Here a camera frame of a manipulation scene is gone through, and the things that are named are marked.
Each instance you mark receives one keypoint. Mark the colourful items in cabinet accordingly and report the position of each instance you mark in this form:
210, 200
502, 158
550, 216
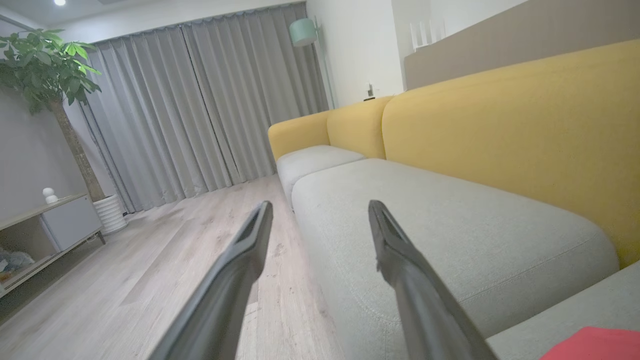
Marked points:
15, 265

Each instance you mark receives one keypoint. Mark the long grey sofa seat cushion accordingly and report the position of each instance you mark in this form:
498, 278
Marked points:
475, 230

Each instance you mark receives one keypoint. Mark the wide yellow sofa backrest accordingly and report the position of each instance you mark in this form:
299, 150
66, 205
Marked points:
525, 130

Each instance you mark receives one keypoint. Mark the small white round figurine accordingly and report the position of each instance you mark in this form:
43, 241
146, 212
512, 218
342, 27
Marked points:
50, 196

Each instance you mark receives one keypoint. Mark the white ribbed plant pot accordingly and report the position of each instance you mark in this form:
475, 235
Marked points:
111, 215

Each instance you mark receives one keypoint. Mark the narrow yellow sofa backrest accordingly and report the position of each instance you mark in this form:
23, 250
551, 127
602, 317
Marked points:
357, 127

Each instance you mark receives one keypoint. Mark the low white wooden cabinet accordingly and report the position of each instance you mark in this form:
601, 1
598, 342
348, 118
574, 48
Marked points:
70, 225

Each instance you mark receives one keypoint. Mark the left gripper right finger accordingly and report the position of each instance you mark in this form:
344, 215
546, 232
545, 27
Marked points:
425, 310

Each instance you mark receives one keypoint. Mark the grey pleated curtain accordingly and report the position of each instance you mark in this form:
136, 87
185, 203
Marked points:
260, 100
150, 125

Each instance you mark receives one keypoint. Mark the mint shade floor lamp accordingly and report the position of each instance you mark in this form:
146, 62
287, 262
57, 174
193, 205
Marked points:
302, 32

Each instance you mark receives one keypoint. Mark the green indoor tree plant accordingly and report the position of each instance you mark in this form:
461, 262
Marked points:
45, 70

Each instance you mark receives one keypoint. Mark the short grey sofa seat cushion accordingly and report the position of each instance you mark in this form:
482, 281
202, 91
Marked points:
312, 162

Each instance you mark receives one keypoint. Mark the yellow sofa armrest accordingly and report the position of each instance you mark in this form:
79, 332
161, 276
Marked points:
297, 135

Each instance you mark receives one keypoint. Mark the small dark tabletop device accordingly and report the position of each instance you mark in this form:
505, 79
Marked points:
370, 92

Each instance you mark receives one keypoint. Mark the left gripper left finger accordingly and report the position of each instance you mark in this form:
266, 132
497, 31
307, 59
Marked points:
225, 300

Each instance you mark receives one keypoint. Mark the large grey sofa seat cushion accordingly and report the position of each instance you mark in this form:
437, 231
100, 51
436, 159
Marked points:
575, 305

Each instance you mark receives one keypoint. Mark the white slatted rack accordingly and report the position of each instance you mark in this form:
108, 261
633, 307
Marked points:
427, 35

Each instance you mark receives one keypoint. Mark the red numbered basketball jersey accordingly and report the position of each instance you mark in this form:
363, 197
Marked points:
600, 345

